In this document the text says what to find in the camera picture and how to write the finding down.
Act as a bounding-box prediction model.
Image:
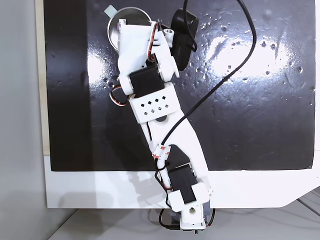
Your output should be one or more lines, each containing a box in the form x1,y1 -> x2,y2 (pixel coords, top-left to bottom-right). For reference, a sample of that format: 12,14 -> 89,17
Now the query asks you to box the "light wooden board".
34,0 -> 49,157

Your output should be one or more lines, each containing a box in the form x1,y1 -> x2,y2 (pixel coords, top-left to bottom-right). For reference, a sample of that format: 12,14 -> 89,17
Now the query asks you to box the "black camera cable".
153,0 -> 258,183

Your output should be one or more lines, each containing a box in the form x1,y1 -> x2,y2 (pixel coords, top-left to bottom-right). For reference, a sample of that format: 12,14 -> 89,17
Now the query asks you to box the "black base cable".
158,207 -> 182,230

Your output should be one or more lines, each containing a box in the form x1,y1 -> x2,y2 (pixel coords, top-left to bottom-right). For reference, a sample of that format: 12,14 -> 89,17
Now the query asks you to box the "white printed tape piece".
151,142 -> 172,161

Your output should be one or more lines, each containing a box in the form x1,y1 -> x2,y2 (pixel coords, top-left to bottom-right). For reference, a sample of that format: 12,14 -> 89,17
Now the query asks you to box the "black glossy mat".
42,0 -> 317,173

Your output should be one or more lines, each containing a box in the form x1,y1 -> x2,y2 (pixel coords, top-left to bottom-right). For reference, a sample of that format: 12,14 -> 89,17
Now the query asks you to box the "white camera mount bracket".
149,26 -> 181,82

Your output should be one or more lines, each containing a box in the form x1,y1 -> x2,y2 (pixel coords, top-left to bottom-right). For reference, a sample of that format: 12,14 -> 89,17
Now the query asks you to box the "mint green metal cup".
104,5 -> 154,54

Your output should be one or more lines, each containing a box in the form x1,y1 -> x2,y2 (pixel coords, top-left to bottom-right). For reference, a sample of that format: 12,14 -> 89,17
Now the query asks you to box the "red servo wire bundle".
146,20 -> 161,63
109,84 -> 131,108

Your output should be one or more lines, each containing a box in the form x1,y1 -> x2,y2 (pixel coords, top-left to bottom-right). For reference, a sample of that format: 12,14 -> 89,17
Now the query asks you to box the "black oval camera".
169,7 -> 200,72

